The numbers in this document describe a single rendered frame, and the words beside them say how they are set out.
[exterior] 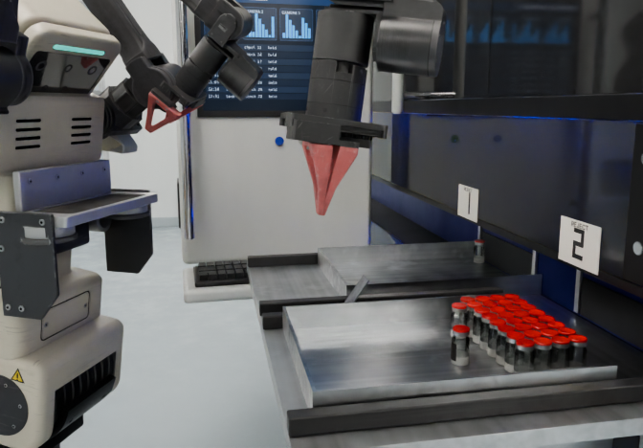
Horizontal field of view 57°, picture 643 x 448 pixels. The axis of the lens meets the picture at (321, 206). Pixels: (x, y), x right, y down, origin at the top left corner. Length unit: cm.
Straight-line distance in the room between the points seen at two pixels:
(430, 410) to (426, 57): 35
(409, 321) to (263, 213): 71
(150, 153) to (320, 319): 530
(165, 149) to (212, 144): 459
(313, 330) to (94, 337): 44
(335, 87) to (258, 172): 94
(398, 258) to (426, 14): 73
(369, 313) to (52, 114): 59
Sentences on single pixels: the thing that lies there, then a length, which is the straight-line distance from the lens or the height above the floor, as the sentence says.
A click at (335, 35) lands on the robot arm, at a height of 126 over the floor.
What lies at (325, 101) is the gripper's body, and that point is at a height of 120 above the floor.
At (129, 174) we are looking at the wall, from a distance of 613.
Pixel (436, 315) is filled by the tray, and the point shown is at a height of 89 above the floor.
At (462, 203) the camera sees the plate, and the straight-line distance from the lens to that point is 115.
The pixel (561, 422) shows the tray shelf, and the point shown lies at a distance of 68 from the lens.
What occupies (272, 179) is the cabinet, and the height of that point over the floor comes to 101.
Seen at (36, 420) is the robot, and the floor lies 71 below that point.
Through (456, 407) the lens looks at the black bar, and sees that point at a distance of 65.
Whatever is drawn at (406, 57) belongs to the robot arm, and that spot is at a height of 124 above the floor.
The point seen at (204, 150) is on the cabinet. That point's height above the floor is 109.
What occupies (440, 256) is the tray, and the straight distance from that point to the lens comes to 127.
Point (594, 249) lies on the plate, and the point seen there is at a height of 102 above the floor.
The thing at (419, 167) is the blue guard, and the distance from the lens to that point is 137.
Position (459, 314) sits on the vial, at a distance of 84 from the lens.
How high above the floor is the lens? 120
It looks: 10 degrees down
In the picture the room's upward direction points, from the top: straight up
